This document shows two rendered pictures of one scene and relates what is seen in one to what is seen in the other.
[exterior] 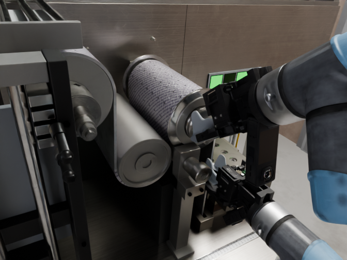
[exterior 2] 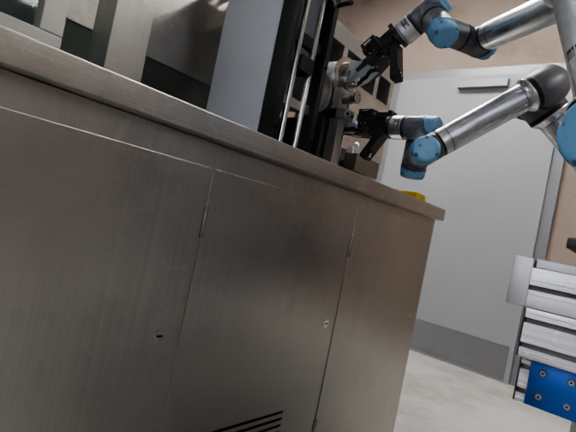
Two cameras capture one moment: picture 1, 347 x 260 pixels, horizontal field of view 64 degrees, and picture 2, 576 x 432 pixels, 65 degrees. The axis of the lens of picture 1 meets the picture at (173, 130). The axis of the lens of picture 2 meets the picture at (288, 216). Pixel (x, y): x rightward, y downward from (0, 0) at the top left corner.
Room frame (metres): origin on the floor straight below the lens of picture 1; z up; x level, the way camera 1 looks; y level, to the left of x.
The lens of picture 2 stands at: (-0.86, 0.51, 0.75)
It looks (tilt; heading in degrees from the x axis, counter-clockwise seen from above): 1 degrees up; 342
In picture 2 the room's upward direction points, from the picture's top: 11 degrees clockwise
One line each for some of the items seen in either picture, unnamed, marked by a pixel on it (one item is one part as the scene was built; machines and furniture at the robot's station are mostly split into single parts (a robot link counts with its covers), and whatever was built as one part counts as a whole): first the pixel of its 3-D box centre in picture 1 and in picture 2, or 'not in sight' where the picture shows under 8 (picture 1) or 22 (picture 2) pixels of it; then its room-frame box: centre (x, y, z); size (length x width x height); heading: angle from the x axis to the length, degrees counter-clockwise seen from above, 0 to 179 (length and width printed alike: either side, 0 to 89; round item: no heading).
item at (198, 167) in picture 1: (201, 173); (355, 97); (0.44, -0.06, 1.18); 0.04 x 0.02 x 0.04; 122
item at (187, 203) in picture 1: (185, 206); (338, 135); (0.47, -0.04, 1.05); 0.06 x 0.05 x 0.31; 32
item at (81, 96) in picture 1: (74, 107); not in sight; (0.37, 0.15, 1.34); 0.06 x 0.06 x 0.06; 32
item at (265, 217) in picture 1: (269, 222); (398, 127); (0.39, -0.20, 1.11); 0.08 x 0.05 x 0.08; 122
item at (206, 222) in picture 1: (180, 192); not in sight; (0.66, -0.04, 0.92); 0.28 x 0.04 x 0.04; 32
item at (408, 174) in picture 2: not in sight; (416, 159); (0.31, -0.24, 1.01); 0.11 x 0.08 x 0.11; 155
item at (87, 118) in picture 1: (84, 125); not in sight; (0.32, 0.12, 1.34); 0.06 x 0.03 x 0.03; 32
